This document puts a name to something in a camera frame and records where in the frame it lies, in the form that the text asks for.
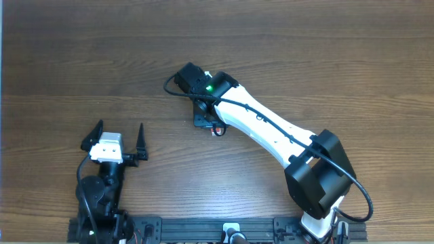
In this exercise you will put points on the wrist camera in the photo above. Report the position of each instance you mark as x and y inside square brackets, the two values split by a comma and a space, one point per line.
[106, 149]
[208, 75]

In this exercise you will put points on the red cube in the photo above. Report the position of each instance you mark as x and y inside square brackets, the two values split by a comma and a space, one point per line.
[215, 129]

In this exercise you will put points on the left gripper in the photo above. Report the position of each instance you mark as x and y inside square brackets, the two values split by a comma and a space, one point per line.
[130, 159]

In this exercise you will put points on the white cube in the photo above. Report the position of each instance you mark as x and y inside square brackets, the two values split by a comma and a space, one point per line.
[215, 133]

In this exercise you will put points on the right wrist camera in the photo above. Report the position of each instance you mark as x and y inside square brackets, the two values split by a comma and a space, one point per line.
[208, 75]

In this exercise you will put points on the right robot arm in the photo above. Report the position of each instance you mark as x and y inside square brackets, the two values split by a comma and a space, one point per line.
[268, 128]

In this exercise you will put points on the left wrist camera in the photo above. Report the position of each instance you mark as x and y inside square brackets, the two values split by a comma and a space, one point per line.
[106, 149]

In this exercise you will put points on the mounting rail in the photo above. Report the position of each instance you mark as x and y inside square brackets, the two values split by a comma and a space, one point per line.
[196, 230]

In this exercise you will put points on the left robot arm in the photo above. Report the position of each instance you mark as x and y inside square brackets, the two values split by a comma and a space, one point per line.
[101, 196]

